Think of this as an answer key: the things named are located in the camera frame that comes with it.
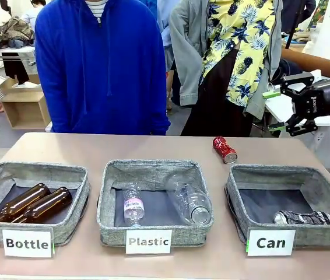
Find grey basket labelled Plastic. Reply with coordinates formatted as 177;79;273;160
96;159;215;248

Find red crushed can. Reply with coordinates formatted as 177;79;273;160
212;136;238;165

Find black hanging trousers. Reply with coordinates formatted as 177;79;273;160
3;54;30;85

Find small pink-label plastic bottle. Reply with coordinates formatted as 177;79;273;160
123;182;146;228

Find large clear plastic bottle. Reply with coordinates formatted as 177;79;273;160
166;174;213;225

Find brown glass bottle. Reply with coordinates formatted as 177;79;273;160
12;186;73;224
0;183;51;222

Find grey basket labelled Bottle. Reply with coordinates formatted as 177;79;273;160
0;162;92;245

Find white Bottle label card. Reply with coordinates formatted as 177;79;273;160
2;229;55;258

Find grey basket labelled Can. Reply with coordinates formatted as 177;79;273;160
225;164;330;249

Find white Plastic label card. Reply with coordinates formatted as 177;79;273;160
125;229;173;255

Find brown paper roll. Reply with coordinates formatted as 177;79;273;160
280;48;330;79

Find background person light shirt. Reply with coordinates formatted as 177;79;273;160
22;0;47;30

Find wooden open box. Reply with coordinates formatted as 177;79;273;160
1;92;51;130

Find background person dark clothes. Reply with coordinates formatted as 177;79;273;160
281;0;317;33

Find person in blue hoodie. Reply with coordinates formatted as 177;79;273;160
34;0;171;137

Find patterned cloth pile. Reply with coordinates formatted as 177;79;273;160
0;16;35;50

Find person in pale blue shirt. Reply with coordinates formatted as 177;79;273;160
147;0;180;74

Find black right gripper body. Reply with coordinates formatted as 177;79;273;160
292;79;330;121

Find black crushed can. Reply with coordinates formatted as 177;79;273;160
273;210;330;226

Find black cap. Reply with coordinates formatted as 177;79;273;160
271;59;303;85

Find white Can label card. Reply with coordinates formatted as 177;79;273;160
245;229;296;257

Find person in yellow pineapple shirt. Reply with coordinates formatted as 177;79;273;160
169;0;284;137

